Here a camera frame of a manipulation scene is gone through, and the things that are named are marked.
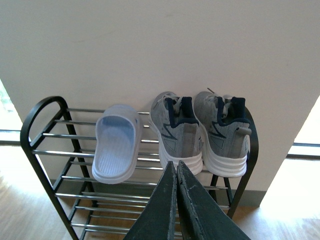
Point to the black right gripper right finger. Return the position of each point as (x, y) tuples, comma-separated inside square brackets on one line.
[(200, 216)]

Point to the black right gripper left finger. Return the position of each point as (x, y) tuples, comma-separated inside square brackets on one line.
[(157, 221)]

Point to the grey knit sneaker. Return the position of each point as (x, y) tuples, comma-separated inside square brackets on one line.
[(225, 130), (178, 132)]

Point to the black metal shoe rack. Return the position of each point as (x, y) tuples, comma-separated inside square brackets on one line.
[(60, 144)]

